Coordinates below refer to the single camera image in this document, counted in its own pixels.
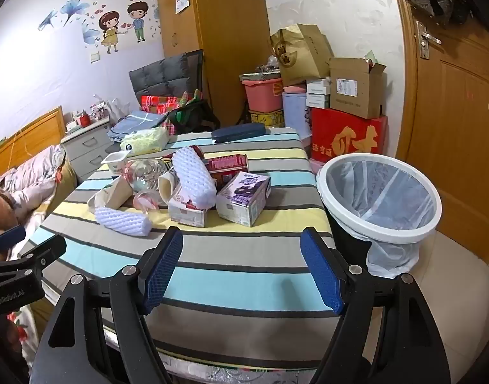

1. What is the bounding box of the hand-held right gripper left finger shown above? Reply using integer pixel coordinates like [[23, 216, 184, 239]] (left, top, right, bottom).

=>
[[30, 226, 185, 384]]

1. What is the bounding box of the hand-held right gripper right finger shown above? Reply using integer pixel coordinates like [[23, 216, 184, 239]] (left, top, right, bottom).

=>
[[300, 226, 453, 384]]

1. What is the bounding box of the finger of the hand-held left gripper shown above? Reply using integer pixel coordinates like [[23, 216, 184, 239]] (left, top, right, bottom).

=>
[[0, 225, 27, 253], [0, 234, 67, 276]]

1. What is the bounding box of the white paper cup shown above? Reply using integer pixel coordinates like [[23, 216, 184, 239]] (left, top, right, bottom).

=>
[[157, 170, 181, 209], [86, 178, 135, 214]]

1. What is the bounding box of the clear plastic cola bottle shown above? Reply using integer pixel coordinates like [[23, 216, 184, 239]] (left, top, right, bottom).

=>
[[122, 158, 173, 193]]

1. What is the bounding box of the clear plastic bin liner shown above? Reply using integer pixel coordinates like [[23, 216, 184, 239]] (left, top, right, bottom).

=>
[[324, 160, 437, 281]]

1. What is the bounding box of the purple printed carton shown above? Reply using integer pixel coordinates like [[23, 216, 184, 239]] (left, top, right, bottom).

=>
[[216, 171, 271, 228]]

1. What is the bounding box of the white trash bin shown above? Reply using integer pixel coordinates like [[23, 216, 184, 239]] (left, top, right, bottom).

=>
[[316, 153, 443, 278]]

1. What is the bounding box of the red drink can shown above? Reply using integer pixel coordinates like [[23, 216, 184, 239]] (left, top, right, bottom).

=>
[[206, 154, 250, 187]]

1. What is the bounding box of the brown fuzzy cloth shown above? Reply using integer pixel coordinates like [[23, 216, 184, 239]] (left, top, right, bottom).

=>
[[0, 184, 21, 233]]

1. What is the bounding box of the floral bed sheet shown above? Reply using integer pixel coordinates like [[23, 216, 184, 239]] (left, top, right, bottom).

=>
[[6, 304, 41, 369]]

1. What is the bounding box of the small white foam net sleeve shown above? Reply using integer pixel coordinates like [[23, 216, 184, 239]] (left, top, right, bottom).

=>
[[94, 206, 153, 237]]

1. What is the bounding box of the red cartoon drink carton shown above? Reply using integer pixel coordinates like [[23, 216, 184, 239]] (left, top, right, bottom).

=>
[[167, 186, 213, 228]]

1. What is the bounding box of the striped tablecloth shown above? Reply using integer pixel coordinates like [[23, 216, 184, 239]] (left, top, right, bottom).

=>
[[18, 128, 337, 369]]

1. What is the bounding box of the pink quilt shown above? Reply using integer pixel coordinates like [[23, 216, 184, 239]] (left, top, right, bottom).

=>
[[0, 144, 69, 225]]

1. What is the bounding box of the clear plastic cup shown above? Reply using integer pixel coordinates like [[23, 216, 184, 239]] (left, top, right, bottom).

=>
[[132, 190, 161, 212]]

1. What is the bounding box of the large white foam net sleeve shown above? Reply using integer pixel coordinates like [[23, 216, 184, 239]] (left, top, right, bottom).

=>
[[171, 146, 218, 211]]

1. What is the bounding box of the pink stool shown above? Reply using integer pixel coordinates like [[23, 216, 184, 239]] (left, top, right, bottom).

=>
[[308, 158, 329, 177]]

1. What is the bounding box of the wooden bed headboard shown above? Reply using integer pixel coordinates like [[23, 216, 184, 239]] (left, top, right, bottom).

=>
[[0, 106, 67, 172]]

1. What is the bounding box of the grey nightstand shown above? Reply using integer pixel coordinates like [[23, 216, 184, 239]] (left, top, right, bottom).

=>
[[60, 116, 113, 185]]

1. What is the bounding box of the white yogurt cup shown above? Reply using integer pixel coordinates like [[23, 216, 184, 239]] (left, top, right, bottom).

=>
[[101, 151, 133, 176]]

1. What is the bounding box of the silver floral table cover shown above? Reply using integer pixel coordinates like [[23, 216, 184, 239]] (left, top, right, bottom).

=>
[[104, 328, 321, 384]]

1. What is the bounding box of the green tissue pack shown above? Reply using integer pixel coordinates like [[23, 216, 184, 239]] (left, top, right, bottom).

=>
[[120, 127, 169, 156]]

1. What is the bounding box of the red gift box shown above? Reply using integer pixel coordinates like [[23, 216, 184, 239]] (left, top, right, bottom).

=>
[[310, 106, 389, 164]]

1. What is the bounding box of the folded blue cloth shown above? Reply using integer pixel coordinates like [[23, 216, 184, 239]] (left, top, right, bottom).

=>
[[108, 110, 169, 142]]

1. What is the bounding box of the dark blue glasses case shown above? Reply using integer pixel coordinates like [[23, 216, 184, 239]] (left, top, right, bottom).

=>
[[211, 123, 266, 144]]

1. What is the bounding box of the black bag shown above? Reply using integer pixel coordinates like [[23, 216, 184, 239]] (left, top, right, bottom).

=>
[[166, 100, 221, 134]]

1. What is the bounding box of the white plastic bag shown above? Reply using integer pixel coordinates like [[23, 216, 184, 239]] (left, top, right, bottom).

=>
[[93, 94, 131, 124]]

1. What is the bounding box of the yellow printed box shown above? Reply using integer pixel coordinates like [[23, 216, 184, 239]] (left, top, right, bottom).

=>
[[248, 109, 286, 129]]

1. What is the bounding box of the light blue bin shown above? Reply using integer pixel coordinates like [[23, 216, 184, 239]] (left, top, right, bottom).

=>
[[281, 91, 313, 140]]

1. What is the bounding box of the red plaid bag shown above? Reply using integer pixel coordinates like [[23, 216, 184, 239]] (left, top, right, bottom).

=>
[[141, 92, 205, 137]]

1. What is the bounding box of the white green medicine box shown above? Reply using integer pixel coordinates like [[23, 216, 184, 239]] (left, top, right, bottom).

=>
[[306, 93, 332, 108], [306, 78, 333, 94]]

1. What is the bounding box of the open cardboard box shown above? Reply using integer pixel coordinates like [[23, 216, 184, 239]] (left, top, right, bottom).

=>
[[329, 54, 387, 120]]

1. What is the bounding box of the pink storage bin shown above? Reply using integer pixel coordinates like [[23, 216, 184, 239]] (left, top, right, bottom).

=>
[[240, 78, 285, 113]]

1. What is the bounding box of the wooden door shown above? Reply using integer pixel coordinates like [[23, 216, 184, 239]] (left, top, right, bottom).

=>
[[388, 0, 489, 265]]

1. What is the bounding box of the grey quilted chair cushion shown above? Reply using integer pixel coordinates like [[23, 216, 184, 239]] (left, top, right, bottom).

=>
[[128, 53, 189, 99]]

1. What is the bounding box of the black mesh chair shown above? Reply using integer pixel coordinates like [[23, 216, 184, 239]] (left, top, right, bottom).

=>
[[186, 49, 205, 92]]

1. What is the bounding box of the patterned flat box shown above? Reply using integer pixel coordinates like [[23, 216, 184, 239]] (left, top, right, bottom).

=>
[[240, 70, 283, 83]]

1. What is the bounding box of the brown paper gift bag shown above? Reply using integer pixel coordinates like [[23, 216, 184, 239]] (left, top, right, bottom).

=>
[[269, 23, 335, 87]]

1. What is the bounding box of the wooden wardrobe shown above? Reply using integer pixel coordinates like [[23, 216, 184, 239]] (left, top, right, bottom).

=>
[[155, 0, 269, 129]]

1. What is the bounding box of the cartoon couple wall sticker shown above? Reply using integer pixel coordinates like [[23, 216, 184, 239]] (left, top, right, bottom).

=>
[[38, 0, 161, 54]]

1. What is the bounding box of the metal door handle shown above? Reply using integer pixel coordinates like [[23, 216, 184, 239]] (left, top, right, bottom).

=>
[[416, 21, 442, 60]]

